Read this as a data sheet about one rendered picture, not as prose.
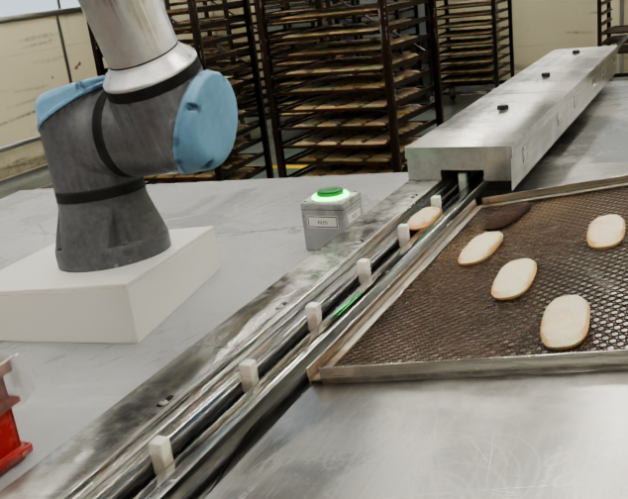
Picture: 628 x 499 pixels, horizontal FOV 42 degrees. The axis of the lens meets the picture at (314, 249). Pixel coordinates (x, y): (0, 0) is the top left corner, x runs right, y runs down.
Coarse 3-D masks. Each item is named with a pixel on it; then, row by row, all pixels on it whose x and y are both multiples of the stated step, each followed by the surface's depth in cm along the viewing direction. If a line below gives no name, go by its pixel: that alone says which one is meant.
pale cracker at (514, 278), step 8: (512, 264) 79; (520, 264) 79; (528, 264) 79; (536, 264) 80; (504, 272) 78; (512, 272) 77; (520, 272) 77; (528, 272) 77; (496, 280) 77; (504, 280) 76; (512, 280) 75; (520, 280) 75; (528, 280) 75; (496, 288) 75; (504, 288) 74; (512, 288) 74; (520, 288) 74; (496, 296) 74; (504, 296) 74; (512, 296) 73
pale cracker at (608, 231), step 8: (608, 216) 86; (616, 216) 86; (592, 224) 85; (600, 224) 84; (608, 224) 84; (616, 224) 83; (624, 224) 84; (592, 232) 83; (600, 232) 82; (608, 232) 81; (616, 232) 81; (624, 232) 82; (592, 240) 81; (600, 240) 80; (608, 240) 80; (616, 240) 80; (592, 248) 81; (600, 248) 80
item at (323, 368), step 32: (544, 192) 105; (576, 192) 102; (608, 192) 99; (480, 224) 102; (544, 224) 94; (576, 224) 90; (416, 256) 91; (448, 256) 92; (608, 256) 77; (416, 288) 84; (448, 288) 82; (480, 288) 79; (544, 288) 74; (576, 288) 72; (608, 288) 70; (384, 320) 78; (416, 320) 76; (608, 320) 64; (352, 352) 72; (384, 352) 70; (448, 352) 66; (480, 352) 64; (576, 352) 57; (608, 352) 56
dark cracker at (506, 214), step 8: (504, 208) 101; (512, 208) 100; (520, 208) 100; (528, 208) 101; (496, 216) 99; (504, 216) 98; (512, 216) 98; (520, 216) 99; (488, 224) 98; (496, 224) 97; (504, 224) 97
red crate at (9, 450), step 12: (0, 420) 73; (12, 420) 74; (0, 432) 73; (12, 432) 74; (0, 444) 73; (12, 444) 74; (24, 444) 75; (0, 456) 73; (12, 456) 73; (24, 456) 75; (0, 468) 72
